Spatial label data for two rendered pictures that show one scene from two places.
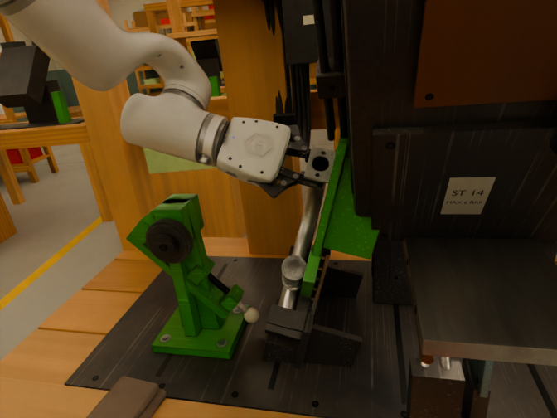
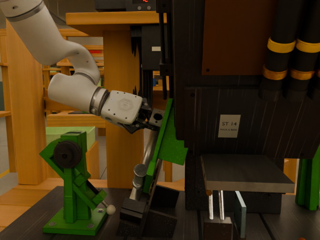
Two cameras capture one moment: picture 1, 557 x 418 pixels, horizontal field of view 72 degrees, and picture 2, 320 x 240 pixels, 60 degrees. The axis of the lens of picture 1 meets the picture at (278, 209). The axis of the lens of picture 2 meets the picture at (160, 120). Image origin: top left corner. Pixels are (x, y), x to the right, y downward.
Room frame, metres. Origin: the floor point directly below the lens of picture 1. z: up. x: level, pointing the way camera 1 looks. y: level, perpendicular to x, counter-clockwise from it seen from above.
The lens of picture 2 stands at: (-0.21, 0.04, 1.32)
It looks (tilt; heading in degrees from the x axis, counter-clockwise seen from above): 8 degrees down; 351
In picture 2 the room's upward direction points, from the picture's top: straight up
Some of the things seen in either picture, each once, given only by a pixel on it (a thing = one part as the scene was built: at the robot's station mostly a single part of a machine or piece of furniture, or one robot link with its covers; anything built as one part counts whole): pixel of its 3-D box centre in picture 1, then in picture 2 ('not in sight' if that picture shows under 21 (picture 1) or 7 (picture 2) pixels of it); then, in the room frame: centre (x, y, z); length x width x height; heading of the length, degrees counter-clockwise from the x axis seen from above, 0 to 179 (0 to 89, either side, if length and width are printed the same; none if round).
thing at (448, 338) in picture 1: (467, 249); (232, 160); (0.44, -0.25, 1.11); 0.39 x 0.16 x 0.03; 165
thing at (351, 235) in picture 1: (350, 200); (173, 134); (0.51, -0.11, 1.17); 0.13 x 0.12 x 0.20; 75
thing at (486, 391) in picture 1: (474, 365); (238, 225); (0.37, -0.24, 0.97); 0.10 x 0.02 x 0.14; 165
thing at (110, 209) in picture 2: (243, 308); (105, 204); (0.56, 0.08, 0.96); 0.06 x 0.03 x 0.06; 75
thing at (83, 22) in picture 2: not in sight; (198, 23); (0.80, -0.26, 1.52); 0.90 x 0.25 x 0.04; 75
